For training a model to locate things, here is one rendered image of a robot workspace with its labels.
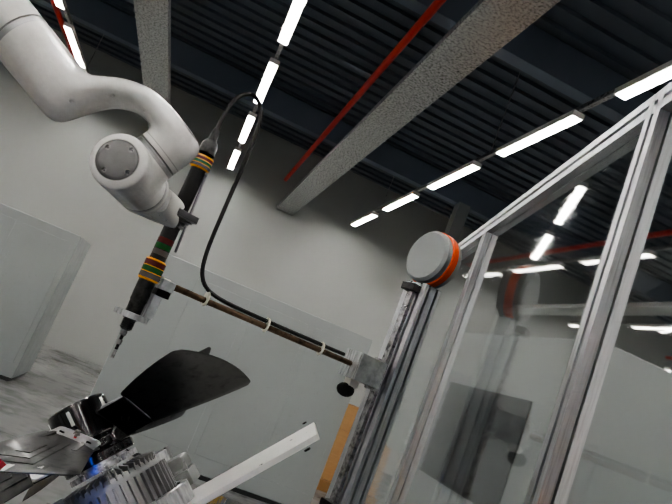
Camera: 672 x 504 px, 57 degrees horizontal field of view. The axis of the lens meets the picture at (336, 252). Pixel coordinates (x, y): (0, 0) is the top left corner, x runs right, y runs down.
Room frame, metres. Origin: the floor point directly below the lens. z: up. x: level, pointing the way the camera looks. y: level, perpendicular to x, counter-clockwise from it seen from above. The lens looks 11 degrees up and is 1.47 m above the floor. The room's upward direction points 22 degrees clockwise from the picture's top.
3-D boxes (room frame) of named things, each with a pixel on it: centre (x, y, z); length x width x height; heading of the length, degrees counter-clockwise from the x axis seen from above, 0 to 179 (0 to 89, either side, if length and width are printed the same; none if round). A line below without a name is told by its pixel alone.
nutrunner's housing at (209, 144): (1.28, 0.33, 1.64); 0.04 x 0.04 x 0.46
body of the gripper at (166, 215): (1.08, 0.34, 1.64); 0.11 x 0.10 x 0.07; 0
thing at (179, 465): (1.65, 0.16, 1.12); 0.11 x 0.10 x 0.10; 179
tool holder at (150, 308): (1.29, 0.33, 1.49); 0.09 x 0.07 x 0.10; 124
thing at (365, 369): (1.64, -0.18, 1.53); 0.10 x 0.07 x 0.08; 124
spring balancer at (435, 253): (1.69, -0.26, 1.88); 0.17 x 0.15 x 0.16; 179
